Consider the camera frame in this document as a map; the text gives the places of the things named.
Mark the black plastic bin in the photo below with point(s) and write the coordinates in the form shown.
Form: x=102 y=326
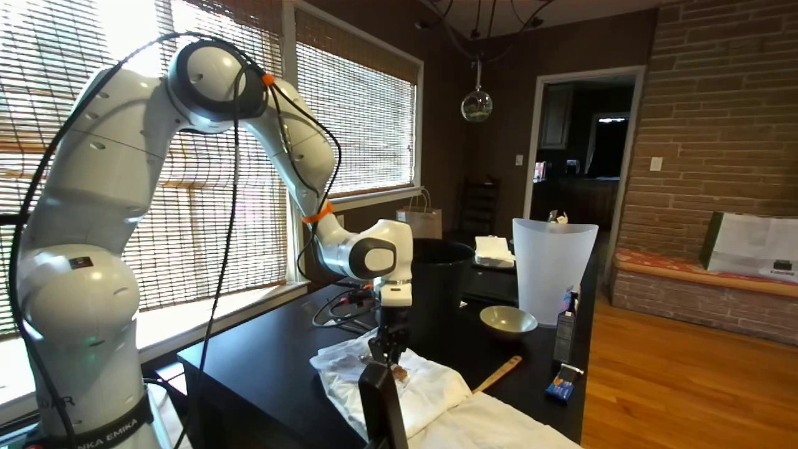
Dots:
x=438 y=267

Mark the wooden spoon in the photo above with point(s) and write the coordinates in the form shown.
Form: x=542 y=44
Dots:
x=500 y=372

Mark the folded white napkins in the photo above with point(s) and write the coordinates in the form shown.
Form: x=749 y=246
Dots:
x=492 y=249

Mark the spray bottle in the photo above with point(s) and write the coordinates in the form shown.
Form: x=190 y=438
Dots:
x=567 y=328

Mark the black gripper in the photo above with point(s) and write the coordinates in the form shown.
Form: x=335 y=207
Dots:
x=391 y=326

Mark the green ceramic bowl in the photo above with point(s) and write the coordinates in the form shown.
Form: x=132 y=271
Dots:
x=507 y=321

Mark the large white cloth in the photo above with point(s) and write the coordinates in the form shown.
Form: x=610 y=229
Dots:
x=425 y=390

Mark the blue small box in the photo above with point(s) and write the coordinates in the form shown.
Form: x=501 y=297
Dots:
x=563 y=383

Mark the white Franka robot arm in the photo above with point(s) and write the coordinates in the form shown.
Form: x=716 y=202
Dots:
x=76 y=297

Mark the chocolate bar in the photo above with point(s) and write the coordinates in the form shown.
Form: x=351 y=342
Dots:
x=400 y=372

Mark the white paper bag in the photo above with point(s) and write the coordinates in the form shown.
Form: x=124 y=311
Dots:
x=753 y=246

